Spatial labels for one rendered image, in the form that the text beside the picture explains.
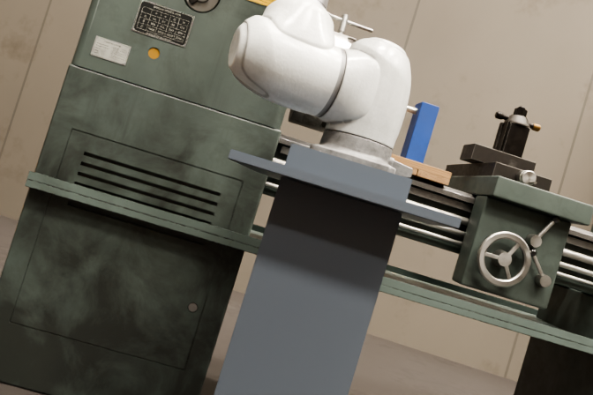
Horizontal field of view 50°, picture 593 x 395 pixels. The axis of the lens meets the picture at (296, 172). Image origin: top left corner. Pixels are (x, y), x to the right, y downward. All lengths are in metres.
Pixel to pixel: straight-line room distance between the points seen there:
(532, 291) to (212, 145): 1.00
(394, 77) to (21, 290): 1.13
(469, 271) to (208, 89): 0.89
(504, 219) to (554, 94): 2.60
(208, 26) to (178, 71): 0.15
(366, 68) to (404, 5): 3.10
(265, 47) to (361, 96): 0.22
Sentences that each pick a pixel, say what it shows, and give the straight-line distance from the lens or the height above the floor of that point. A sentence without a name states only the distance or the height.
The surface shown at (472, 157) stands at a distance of 2.04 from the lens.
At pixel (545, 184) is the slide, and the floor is 0.95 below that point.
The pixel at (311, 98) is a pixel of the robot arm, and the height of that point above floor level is 0.90.
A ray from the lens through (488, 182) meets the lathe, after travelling 1.93.
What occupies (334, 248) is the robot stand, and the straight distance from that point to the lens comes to 1.27.
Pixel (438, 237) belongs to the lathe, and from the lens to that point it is 1.98.
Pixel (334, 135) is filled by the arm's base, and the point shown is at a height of 0.85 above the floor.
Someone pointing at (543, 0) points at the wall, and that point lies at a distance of 4.60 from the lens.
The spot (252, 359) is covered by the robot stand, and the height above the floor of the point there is 0.37.
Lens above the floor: 0.70
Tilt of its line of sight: 2 degrees up
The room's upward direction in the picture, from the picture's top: 17 degrees clockwise
